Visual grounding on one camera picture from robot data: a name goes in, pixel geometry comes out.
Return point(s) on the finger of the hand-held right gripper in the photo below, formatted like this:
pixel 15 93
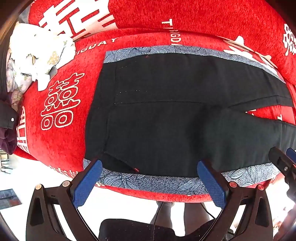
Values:
pixel 291 154
pixel 278 160

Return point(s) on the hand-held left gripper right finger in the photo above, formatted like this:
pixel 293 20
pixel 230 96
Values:
pixel 211 183

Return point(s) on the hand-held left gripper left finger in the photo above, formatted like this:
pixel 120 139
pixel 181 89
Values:
pixel 89 180

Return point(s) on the black pants with floral trim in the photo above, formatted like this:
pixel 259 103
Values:
pixel 161 115

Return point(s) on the red printed blanket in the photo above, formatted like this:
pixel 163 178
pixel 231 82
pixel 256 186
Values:
pixel 62 136
pixel 196 16

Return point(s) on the person's left leg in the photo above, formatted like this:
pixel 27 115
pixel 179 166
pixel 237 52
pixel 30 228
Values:
pixel 163 214

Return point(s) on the dark grey panel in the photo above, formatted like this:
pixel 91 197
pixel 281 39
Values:
pixel 9 199

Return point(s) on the dark purple cloth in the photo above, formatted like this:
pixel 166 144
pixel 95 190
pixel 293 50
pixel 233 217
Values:
pixel 7 139

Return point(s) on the black jacket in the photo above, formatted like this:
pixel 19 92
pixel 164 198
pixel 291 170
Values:
pixel 7 113

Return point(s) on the purple floral cloth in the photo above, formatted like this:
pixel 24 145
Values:
pixel 15 78

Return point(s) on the white patterned cloth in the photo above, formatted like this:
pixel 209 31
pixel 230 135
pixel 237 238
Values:
pixel 37 51

